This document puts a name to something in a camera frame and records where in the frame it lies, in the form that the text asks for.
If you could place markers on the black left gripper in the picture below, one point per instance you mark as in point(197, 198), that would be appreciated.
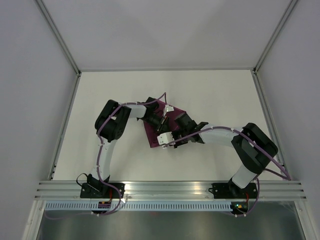
point(162, 122)

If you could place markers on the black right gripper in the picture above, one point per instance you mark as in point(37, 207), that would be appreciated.
point(177, 144)

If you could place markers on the purple cloth napkin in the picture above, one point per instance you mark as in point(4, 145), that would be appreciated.
point(152, 135)

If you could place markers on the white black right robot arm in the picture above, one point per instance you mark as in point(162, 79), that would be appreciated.
point(253, 147)

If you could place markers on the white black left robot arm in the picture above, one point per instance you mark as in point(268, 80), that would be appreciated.
point(110, 126)

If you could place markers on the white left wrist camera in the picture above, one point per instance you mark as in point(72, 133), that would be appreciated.
point(168, 108)

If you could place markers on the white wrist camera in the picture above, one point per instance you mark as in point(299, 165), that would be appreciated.
point(165, 139)
point(168, 108)

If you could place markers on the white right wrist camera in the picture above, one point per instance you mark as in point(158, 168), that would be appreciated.
point(165, 139)

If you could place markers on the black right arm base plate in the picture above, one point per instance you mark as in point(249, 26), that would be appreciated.
point(225, 191)

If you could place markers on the white slotted cable duct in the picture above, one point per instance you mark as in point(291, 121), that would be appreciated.
point(155, 206)

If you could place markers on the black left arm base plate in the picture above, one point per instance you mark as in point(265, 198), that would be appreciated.
point(105, 192)

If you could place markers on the aluminium left frame post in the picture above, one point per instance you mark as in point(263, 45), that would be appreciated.
point(57, 35)

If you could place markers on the aluminium frame post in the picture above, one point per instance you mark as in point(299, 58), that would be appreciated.
point(275, 34)
point(57, 35)

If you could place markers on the aluminium front rail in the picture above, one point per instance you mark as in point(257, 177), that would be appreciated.
point(270, 190)

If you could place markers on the aluminium right frame post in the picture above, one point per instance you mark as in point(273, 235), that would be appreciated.
point(275, 34)

